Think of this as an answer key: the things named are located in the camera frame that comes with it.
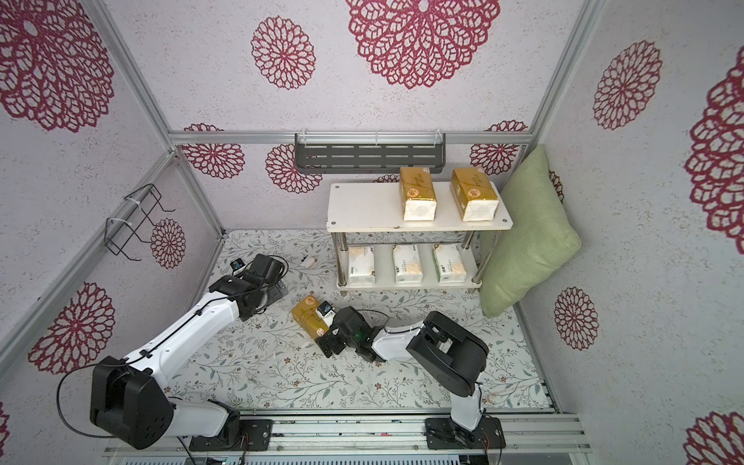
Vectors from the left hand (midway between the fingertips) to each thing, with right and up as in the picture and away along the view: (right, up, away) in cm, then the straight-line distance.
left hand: (266, 296), depth 84 cm
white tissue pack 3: (+56, +9, +10) cm, 58 cm away
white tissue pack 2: (+42, +9, +10) cm, 45 cm away
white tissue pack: (+27, +9, +11) cm, 31 cm away
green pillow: (+73, +17, -13) cm, 76 cm away
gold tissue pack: (+13, -7, +3) cm, 15 cm away
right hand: (+16, -11, +6) cm, 20 cm away
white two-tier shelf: (+33, +14, +19) cm, 40 cm away
